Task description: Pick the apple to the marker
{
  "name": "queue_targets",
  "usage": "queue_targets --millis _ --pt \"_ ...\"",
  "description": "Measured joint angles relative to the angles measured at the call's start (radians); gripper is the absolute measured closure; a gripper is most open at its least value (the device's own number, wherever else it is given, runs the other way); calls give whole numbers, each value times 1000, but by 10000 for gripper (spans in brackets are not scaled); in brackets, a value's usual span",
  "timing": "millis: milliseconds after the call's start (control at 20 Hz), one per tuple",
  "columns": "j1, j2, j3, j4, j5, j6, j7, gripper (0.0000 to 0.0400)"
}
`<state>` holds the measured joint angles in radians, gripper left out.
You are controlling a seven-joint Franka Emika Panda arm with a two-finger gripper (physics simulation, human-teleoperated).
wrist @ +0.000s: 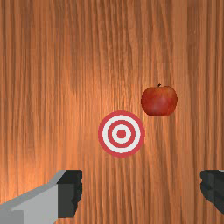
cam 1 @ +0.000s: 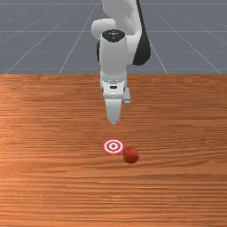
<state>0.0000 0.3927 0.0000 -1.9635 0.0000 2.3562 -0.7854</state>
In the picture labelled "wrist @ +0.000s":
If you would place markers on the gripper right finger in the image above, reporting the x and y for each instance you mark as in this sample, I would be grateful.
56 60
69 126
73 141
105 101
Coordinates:
214 186

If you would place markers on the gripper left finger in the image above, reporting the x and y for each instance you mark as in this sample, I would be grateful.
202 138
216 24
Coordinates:
43 201

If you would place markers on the red apple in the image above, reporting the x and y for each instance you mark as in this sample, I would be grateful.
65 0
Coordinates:
159 101

